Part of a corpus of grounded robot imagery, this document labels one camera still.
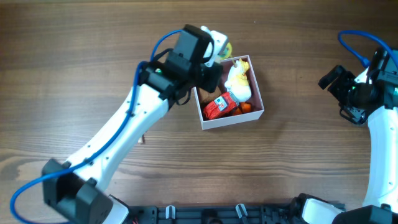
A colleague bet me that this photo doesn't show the brown plush toy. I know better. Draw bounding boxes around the brown plush toy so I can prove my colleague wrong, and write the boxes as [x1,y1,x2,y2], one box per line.
[197,87,222,105]

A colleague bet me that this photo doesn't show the white plush duck yellow bag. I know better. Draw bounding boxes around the white plush duck yellow bag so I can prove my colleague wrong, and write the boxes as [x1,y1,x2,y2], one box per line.
[224,58,252,115]

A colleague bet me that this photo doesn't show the red toy fire truck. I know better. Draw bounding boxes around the red toy fire truck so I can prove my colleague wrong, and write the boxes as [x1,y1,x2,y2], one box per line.
[203,91,239,119]

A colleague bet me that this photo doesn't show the yellow mouse rattle drum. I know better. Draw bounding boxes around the yellow mouse rattle drum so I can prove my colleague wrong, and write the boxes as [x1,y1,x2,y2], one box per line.
[219,42,233,60]

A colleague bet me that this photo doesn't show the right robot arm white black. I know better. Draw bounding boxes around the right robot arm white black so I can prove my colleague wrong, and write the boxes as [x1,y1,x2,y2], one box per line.
[287,47,397,223]

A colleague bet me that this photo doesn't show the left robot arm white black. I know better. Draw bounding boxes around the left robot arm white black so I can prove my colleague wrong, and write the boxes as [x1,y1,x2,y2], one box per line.
[42,25,228,224]

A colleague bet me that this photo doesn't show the white box pink inside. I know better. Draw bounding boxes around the white box pink inside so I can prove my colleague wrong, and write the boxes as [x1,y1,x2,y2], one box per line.
[192,55,264,130]

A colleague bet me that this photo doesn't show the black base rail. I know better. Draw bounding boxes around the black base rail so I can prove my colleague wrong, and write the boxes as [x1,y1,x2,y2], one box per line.
[130,204,305,224]

